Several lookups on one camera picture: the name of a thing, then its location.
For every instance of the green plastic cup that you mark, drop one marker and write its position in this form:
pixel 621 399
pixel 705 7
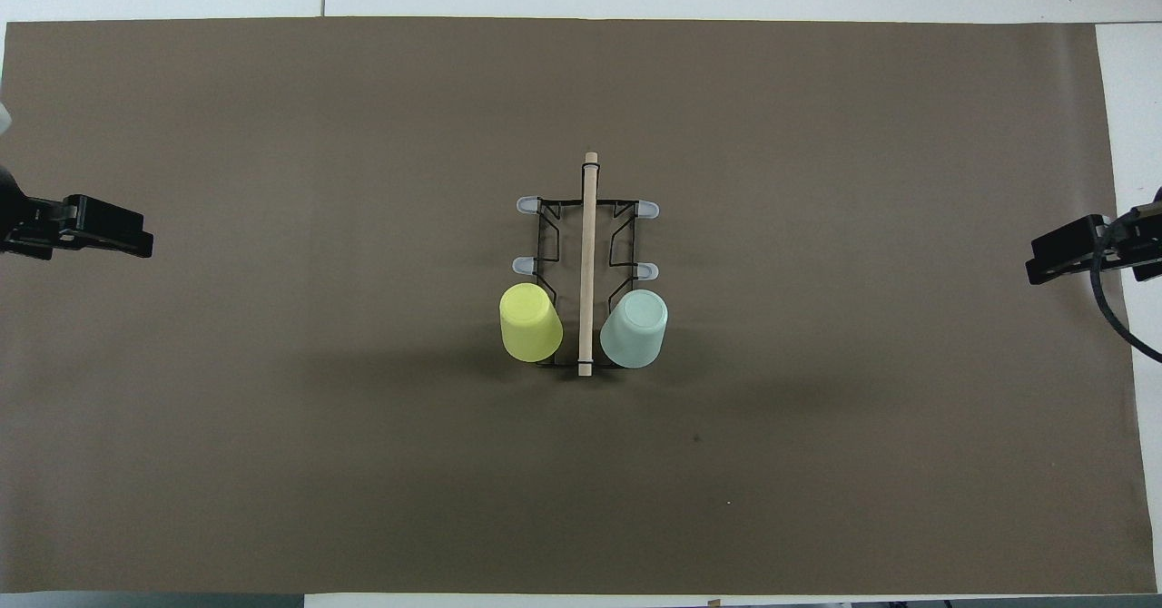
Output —
pixel 635 328

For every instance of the yellow plastic cup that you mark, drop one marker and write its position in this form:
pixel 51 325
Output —
pixel 529 322

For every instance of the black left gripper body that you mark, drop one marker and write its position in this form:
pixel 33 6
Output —
pixel 27 227

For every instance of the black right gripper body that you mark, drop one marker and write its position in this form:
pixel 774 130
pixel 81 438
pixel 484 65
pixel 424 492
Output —
pixel 1144 245

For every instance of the brown paper table mat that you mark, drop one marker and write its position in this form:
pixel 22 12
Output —
pixel 272 408

